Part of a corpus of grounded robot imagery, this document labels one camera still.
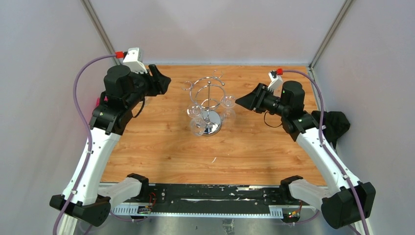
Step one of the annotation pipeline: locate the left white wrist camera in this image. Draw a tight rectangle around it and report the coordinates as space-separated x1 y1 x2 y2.
123 47 147 74

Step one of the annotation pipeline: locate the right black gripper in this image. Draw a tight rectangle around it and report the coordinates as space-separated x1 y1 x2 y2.
235 83 289 117

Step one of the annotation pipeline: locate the pink cloth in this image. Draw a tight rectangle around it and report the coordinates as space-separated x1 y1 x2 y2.
95 96 108 108

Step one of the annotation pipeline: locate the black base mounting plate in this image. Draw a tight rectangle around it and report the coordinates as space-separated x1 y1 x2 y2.
110 183 313 215

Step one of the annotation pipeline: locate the aluminium frame rail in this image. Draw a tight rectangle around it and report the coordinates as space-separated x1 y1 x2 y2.
58 181 373 235

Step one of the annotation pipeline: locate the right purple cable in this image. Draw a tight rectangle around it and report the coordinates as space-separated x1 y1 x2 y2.
276 68 370 235

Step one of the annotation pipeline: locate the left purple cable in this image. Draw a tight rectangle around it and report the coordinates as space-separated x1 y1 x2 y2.
51 51 125 235

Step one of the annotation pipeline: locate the purple cable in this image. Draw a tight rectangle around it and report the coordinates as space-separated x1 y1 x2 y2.
276 68 370 235
51 51 125 235

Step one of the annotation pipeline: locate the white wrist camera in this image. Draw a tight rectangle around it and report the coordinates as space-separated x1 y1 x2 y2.
123 47 147 74
268 70 283 92

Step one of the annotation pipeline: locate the black cloth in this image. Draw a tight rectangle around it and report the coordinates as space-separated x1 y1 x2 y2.
323 111 350 149

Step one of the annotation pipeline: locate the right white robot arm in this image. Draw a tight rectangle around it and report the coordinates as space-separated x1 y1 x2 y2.
235 81 376 229

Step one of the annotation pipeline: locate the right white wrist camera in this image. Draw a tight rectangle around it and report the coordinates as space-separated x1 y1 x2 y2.
268 70 283 92

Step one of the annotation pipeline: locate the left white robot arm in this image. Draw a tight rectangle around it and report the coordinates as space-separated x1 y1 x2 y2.
49 64 171 227

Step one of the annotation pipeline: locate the chrome wine glass rack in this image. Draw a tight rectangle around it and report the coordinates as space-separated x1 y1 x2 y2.
182 70 226 137

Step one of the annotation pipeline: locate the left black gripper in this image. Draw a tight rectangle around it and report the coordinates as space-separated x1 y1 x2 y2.
126 64 171 109

